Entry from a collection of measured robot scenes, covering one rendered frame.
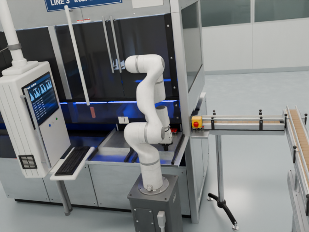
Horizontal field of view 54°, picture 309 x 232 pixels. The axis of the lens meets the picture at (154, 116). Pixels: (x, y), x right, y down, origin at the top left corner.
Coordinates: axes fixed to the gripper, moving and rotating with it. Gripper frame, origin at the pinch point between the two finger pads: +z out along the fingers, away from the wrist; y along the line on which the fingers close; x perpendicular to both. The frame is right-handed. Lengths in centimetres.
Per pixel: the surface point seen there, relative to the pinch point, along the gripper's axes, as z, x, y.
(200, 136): 4.7, -27.3, -20.1
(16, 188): 70, -27, 176
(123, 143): 4.3, -13.5, 37.9
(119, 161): 4.3, 11.7, 31.8
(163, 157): 4.4, 4.7, 0.9
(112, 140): 4, -18, 50
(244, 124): -1, -38, -53
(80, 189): 65, -27, 99
